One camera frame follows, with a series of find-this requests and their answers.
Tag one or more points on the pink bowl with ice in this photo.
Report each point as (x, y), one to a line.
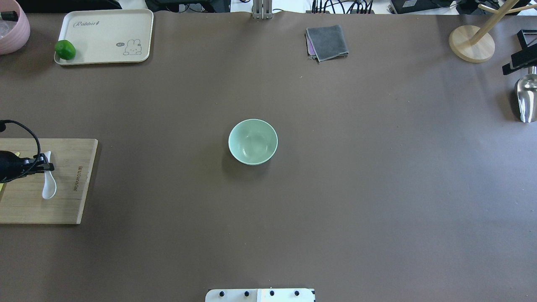
(18, 35)

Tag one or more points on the cream rabbit tray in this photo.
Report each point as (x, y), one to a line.
(107, 36)

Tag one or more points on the wooden stand with round base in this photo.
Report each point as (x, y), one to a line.
(474, 44)

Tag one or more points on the mint green bowl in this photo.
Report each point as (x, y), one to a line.
(253, 142)

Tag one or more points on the white ceramic spoon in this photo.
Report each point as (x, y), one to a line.
(50, 187)

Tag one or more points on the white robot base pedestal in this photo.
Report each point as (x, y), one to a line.
(261, 295)

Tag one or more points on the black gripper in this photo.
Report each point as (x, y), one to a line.
(9, 165)

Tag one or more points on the grey folded cloth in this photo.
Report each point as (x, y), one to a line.
(326, 43)

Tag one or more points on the bamboo cutting board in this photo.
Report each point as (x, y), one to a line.
(56, 197)

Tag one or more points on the aluminium frame post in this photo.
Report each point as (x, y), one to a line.
(262, 9)

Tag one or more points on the green lime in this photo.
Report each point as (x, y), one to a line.
(65, 50)

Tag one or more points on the metal scoop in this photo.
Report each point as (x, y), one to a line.
(526, 93)

